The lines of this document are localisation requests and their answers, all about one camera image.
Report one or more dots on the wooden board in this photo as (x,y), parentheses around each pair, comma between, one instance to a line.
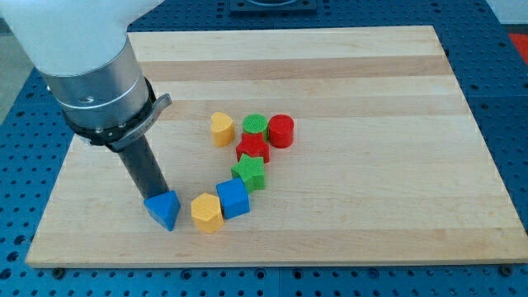
(388,166)

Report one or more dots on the green cylinder block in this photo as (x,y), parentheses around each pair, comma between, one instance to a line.
(256,123)

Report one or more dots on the blue triangle block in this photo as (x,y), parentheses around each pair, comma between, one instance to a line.
(164,209)

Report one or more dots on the red star block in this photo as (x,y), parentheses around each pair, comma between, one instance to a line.
(253,145)

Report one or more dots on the green star block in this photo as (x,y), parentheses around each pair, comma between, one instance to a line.
(251,171)

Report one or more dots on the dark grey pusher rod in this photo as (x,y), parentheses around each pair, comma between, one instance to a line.
(143,168)

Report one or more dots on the blue cube block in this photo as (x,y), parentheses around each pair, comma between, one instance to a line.
(234,198)

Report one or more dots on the yellow heart block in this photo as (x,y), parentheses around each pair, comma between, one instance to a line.
(222,129)

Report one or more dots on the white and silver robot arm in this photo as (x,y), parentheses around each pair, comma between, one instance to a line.
(83,52)

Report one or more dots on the red cylinder block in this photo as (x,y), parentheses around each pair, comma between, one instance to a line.
(281,131)

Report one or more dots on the yellow hexagon block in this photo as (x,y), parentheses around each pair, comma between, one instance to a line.
(206,213)

